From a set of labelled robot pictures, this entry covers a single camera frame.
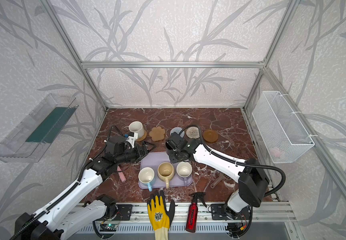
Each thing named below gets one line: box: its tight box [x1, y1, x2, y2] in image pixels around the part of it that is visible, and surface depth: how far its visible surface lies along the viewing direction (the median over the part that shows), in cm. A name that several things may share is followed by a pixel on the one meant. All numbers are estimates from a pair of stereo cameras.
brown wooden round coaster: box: [202, 129, 219, 143], surface depth 107 cm
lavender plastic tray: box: [138, 151, 193, 192], surface depth 82 cm
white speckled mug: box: [128, 121, 145, 139], surface depth 101 cm
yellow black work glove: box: [147, 189, 176, 240], surface depth 73 cm
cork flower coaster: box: [149, 126, 166, 142], surface depth 107 cm
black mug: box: [165, 142, 175, 157], surface depth 72 cm
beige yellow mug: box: [157, 162, 175, 189], surface depth 81 cm
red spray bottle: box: [185, 192, 207, 233], surface depth 73 cm
